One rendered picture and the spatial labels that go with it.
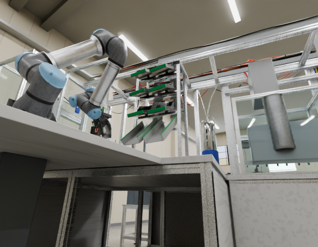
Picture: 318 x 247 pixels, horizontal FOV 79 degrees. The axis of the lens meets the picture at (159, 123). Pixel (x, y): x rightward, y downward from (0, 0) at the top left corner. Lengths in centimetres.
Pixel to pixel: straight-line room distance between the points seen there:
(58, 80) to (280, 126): 153
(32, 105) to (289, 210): 154
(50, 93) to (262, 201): 140
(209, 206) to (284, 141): 104
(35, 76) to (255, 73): 174
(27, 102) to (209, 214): 86
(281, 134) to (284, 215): 57
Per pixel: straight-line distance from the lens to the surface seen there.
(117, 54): 112
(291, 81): 248
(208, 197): 83
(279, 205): 155
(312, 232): 158
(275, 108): 180
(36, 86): 95
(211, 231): 82
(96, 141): 62
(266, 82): 200
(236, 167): 215
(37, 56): 108
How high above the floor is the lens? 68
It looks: 22 degrees up
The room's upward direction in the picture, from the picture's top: 1 degrees clockwise
